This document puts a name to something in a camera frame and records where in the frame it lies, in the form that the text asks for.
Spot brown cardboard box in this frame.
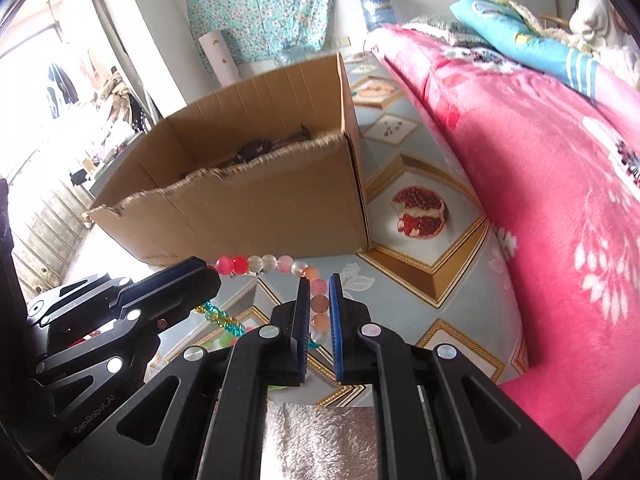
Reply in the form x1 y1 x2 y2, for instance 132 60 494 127
90 54 370 266

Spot pink strap digital watch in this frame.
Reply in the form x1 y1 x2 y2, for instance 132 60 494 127
209 125 311 169

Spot person in white top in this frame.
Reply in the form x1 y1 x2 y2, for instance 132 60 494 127
570 0 638 50

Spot floral teal wall cloth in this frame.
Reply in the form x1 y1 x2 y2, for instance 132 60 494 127
186 0 336 64

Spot rolled pink mat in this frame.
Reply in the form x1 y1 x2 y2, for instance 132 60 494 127
198 30 241 87

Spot fruit pattern tablecloth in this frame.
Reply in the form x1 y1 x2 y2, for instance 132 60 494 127
67 53 529 406

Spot blue striped pillow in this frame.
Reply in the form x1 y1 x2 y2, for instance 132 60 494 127
450 0 599 99

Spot blue water jug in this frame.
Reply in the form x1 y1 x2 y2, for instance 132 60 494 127
359 0 397 32

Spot hanging clothes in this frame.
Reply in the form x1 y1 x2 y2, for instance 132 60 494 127
48 63 79 104

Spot pink floral blanket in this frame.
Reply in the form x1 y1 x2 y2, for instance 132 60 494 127
366 27 639 474

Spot multicolour bead necklace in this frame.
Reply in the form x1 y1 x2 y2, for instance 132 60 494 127
194 252 332 351

